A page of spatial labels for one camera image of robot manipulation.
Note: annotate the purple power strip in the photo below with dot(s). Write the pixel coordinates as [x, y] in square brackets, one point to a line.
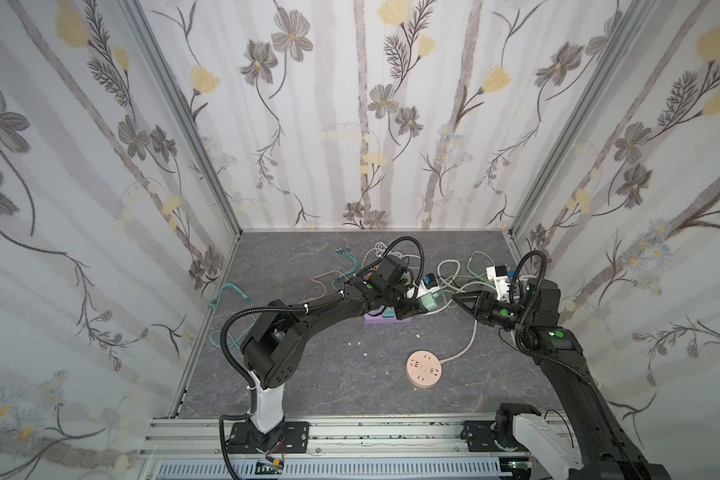
[384, 320]

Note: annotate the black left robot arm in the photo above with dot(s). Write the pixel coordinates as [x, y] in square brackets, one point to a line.
[274, 347]

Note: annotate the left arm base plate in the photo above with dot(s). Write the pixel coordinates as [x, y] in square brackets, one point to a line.
[287, 437]

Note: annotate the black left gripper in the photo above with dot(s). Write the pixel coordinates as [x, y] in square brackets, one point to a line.
[400, 291]

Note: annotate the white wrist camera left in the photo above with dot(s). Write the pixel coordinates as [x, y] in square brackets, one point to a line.
[427, 285]

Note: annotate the green charger plug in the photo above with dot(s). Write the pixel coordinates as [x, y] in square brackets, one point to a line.
[427, 303]

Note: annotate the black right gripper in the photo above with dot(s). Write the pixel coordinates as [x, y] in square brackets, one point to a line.
[486, 307]

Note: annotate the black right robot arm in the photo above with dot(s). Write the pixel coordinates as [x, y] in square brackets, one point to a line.
[603, 450]

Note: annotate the pink round power strip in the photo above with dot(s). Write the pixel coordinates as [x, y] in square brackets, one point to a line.
[423, 369]

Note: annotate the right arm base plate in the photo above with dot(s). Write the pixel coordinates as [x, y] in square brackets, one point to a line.
[480, 437]

